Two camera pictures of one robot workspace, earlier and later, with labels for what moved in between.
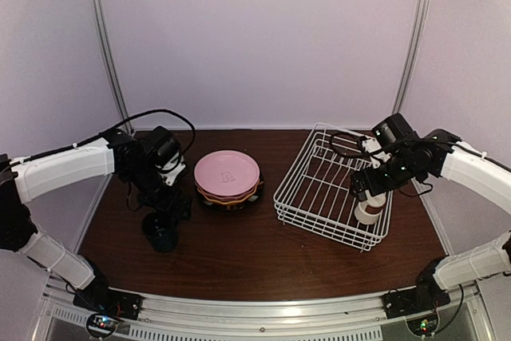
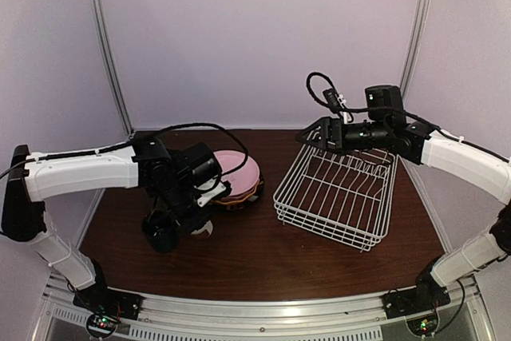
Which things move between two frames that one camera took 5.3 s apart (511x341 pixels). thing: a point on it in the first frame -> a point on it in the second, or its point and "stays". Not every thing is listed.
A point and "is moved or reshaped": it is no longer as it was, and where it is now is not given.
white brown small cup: [368, 211] -> [208, 227]
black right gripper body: [400, 171] -> [376, 136]
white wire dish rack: [314, 196] stays
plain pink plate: [227, 172] is moved or reshaped
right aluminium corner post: [420, 32] stays
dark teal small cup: [160, 230] stays
